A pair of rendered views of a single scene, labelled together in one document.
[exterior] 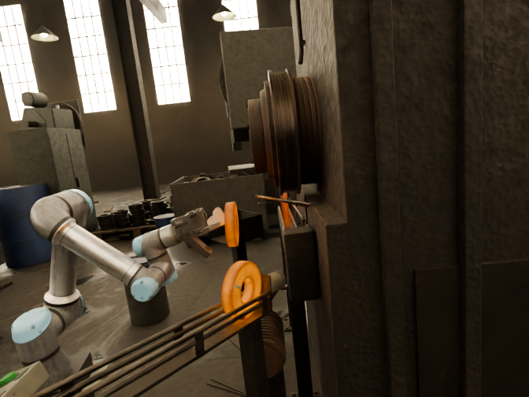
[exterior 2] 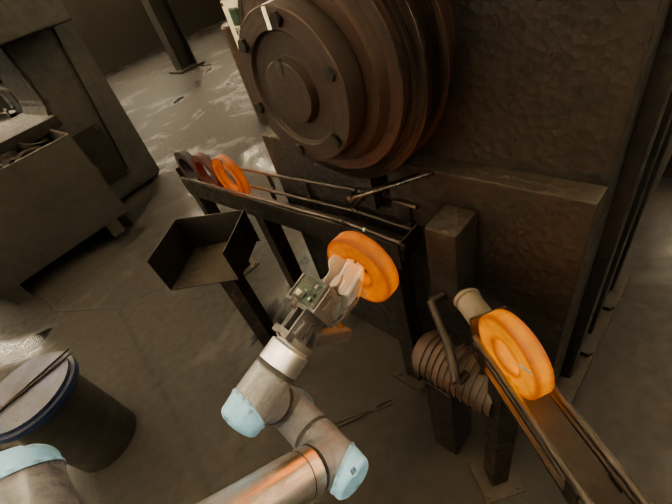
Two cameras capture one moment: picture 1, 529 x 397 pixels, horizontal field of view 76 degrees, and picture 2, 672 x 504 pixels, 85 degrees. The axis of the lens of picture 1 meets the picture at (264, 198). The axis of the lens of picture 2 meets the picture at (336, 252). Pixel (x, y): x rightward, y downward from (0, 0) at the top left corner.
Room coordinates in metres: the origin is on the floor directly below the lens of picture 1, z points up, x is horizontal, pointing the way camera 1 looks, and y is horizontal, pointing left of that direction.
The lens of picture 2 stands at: (0.77, 0.46, 1.33)
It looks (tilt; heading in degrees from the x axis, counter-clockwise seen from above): 41 degrees down; 323
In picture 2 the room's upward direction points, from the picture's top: 19 degrees counter-clockwise
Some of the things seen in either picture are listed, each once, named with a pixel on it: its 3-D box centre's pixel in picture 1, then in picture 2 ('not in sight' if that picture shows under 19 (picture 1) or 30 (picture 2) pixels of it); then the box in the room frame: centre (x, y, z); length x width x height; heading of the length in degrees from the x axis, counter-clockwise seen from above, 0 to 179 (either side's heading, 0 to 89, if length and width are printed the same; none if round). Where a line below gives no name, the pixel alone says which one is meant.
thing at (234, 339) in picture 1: (240, 277); (244, 305); (1.80, 0.18, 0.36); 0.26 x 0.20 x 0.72; 33
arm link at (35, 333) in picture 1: (36, 332); not in sight; (1.09, 0.83, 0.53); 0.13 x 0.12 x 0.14; 175
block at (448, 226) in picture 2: (301, 263); (453, 256); (1.09, -0.10, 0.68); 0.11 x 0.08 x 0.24; 88
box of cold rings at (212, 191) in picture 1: (222, 203); (16, 209); (4.09, 0.52, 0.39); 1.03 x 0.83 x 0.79; 92
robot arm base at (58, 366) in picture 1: (43, 362); not in sight; (1.09, 0.83, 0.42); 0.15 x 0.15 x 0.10
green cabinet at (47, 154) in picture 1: (60, 190); not in sight; (4.30, 2.56, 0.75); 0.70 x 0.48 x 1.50; 178
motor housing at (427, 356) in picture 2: (270, 396); (462, 407); (1.00, 0.05, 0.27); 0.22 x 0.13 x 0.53; 178
